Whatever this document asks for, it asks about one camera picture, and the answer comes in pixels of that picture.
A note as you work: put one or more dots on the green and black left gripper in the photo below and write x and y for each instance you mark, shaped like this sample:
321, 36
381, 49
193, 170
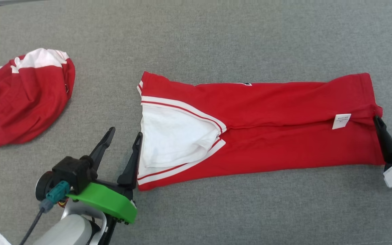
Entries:
111, 202

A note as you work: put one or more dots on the red and white shorts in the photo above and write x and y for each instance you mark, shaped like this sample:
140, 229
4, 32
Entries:
22, 102

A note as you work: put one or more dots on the red basketball jersey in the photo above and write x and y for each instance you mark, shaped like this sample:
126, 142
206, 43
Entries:
267, 112

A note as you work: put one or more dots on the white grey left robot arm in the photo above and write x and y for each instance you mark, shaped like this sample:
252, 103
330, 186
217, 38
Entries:
70, 231

